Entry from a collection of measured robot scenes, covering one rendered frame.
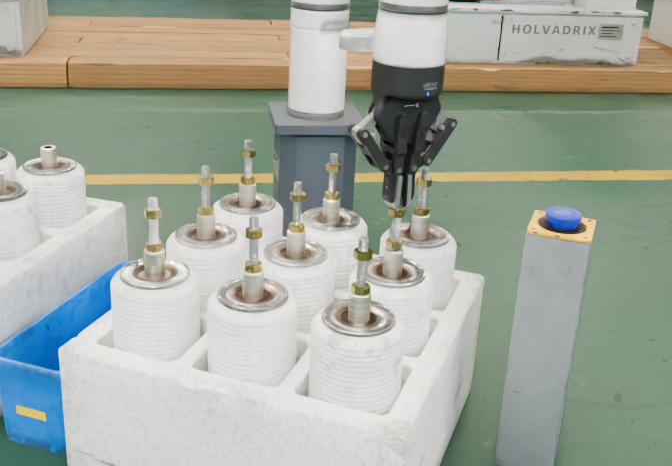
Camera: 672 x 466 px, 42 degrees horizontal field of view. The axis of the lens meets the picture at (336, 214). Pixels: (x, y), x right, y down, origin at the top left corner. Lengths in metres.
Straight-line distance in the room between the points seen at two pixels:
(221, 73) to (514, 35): 1.00
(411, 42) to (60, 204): 0.63
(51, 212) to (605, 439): 0.82
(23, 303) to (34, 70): 1.72
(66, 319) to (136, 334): 0.28
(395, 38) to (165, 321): 0.38
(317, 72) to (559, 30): 1.83
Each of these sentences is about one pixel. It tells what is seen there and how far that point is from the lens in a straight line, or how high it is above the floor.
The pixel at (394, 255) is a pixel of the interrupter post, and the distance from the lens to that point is 0.97.
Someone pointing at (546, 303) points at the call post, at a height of 0.23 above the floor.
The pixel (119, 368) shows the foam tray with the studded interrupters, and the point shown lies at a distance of 0.95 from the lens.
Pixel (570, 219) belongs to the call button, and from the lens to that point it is 0.99.
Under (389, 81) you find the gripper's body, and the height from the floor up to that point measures 0.48.
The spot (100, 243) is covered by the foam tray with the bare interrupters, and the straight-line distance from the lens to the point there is 1.33.
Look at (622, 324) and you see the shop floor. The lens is 1.51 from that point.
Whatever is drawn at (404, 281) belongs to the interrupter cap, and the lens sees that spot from 0.96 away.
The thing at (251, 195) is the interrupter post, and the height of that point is 0.27.
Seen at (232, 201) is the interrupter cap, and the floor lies 0.25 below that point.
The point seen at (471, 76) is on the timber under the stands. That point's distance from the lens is 2.96.
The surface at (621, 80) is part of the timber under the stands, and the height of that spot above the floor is 0.04.
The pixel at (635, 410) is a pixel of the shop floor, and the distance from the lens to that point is 1.29.
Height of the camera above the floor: 0.67
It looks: 22 degrees down
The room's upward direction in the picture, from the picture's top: 3 degrees clockwise
